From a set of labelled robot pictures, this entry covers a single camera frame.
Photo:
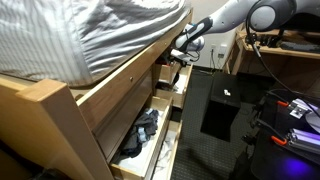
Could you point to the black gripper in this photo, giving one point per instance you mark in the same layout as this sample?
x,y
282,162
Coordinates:
x,y
175,63

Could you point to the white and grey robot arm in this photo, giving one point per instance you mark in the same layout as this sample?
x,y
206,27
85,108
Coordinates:
x,y
226,16

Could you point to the round metal bed bolt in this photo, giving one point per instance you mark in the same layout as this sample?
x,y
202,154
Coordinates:
x,y
131,79

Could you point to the small white sticker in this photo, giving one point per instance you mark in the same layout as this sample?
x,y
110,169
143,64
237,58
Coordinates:
x,y
227,92

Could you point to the black box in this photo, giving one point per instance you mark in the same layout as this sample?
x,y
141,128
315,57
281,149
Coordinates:
x,y
216,116

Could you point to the grey and blue clothes pile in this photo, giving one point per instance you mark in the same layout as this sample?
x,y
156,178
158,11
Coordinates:
x,y
140,133

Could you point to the small black desk gadget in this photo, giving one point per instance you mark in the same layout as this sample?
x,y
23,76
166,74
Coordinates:
x,y
265,40

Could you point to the beige and white clothes pile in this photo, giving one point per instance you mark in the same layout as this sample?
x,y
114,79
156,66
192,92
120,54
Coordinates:
x,y
165,156

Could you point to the mattress with grey striped sheet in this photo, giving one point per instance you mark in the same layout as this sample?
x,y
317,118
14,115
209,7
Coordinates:
x,y
83,33

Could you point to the wooden desk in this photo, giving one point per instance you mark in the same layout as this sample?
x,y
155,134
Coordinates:
x,y
293,52

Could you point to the silver aluminium extrusion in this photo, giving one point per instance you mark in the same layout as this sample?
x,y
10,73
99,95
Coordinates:
x,y
306,138
305,105

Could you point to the black monitor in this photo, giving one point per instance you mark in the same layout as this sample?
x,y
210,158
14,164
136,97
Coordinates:
x,y
308,26

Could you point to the black robot cart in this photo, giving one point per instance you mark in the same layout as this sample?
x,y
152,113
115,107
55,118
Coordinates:
x,y
283,166

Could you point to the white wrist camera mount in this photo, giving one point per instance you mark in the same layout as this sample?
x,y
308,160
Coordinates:
x,y
181,55

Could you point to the small white wall outlet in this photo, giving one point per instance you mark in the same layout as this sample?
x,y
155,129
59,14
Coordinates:
x,y
213,47

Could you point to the white wall plate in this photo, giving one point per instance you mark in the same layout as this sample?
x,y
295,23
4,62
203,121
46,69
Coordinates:
x,y
222,50

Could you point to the light wooden bed frame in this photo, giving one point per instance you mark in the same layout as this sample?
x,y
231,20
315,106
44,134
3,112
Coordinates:
x,y
50,116

